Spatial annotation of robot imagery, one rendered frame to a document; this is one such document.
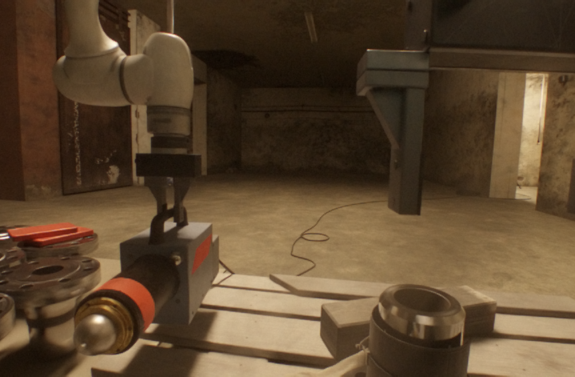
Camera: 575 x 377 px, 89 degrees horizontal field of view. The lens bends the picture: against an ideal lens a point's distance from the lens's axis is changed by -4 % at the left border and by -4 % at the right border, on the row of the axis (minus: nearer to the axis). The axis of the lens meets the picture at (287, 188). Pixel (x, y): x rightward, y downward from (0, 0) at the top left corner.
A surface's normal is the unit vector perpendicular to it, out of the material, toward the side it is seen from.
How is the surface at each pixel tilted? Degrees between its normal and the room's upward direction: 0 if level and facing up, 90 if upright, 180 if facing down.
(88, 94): 136
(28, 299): 90
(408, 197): 90
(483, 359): 0
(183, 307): 90
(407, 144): 90
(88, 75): 116
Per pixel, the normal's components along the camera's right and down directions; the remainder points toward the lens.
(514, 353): 0.02, -0.99
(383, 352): -0.89, 0.03
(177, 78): 0.64, 0.12
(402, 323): -0.71, 0.06
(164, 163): 0.00, 0.11
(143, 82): -0.13, 0.28
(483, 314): 0.26, 0.11
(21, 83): 0.99, 0.04
